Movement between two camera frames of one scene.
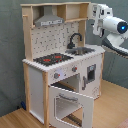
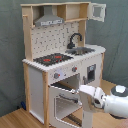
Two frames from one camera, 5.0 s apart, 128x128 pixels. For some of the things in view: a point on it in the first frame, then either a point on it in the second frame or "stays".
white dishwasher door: (91, 76) stays
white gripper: (99, 12) → (96, 94)
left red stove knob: (56, 75) stays
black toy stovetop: (52, 59) stays
